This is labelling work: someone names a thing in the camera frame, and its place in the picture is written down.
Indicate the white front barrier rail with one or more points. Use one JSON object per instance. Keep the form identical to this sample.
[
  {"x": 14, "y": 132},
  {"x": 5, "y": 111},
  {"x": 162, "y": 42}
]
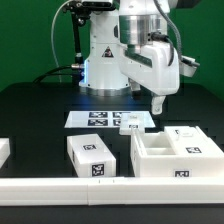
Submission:
[{"x": 107, "y": 191}]

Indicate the white left barrier rail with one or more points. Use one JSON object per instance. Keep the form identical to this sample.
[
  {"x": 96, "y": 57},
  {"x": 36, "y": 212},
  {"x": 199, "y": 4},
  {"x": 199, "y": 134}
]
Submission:
[{"x": 4, "y": 150}]

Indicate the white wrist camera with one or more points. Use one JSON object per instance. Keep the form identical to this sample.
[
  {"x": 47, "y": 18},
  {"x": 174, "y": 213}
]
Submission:
[{"x": 188, "y": 66}]

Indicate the black camera stand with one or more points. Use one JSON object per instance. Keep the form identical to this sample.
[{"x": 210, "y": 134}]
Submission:
[{"x": 80, "y": 12}]

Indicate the white door panel with handle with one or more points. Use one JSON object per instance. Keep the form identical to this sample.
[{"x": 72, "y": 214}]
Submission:
[{"x": 130, "y": 121}]

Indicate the white barrier rail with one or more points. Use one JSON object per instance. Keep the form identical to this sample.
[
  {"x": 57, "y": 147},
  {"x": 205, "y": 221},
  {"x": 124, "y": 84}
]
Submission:
[
  {"x": 107, "y": 191},
  {"x": 4, "y": 150}
]

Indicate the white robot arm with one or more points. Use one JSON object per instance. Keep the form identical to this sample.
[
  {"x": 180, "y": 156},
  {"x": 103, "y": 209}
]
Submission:
[{"x": 135, "y": 45}]

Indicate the white cabinet body box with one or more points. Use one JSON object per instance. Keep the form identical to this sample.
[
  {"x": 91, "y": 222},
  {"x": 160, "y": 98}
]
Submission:
[{"x": 152, "y": 156}]

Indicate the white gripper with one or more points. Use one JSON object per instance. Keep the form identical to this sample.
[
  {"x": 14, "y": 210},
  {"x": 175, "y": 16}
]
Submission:
[{"x": 150, "y": 68}]

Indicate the white tag calibration sheet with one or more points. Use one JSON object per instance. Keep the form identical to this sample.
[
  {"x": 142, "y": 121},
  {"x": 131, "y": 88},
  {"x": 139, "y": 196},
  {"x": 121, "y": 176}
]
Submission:
[{"x": 103, "y": 119}]

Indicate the white cabinet block with tags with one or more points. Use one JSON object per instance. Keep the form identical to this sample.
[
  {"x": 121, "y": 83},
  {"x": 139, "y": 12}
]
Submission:
[{"x": 90, "y": 156}]

